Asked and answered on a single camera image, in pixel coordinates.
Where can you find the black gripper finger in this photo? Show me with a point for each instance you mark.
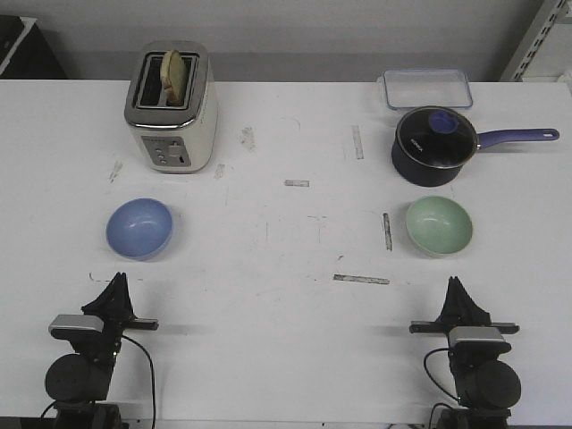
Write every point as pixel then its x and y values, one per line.
pixel 449 313
pixel 104 306
pixel 124 297
pixel 468 311

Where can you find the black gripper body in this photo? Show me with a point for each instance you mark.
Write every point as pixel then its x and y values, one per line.
pixel 103 347
pixel 470 346

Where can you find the blue bowl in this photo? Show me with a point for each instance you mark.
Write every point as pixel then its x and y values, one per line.
pixel 139 229

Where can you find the green bowl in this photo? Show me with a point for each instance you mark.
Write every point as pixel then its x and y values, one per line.
pixel 438 226

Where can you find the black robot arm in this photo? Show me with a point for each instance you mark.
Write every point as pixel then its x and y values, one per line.
pixel 486 388
pixel 79 382

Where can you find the dark blue saucepan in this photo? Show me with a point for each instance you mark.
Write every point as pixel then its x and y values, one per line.
pixel 427 176

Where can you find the glass pot lid blue knob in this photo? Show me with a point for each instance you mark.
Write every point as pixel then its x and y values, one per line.
pixel 436 136

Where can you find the cream and steel toaster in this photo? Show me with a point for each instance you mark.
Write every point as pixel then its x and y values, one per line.
pixel 174 139

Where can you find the clear plastic container blue rim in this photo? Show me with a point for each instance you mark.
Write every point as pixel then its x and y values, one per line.
pixel 406 89

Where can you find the toast slice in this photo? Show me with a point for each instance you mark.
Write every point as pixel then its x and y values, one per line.
pixel 173 77

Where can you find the black box in corner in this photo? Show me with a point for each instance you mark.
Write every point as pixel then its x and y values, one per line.
pixel 25 53

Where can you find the white slotted shelf rack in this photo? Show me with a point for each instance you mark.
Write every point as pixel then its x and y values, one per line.
pixel 544 52

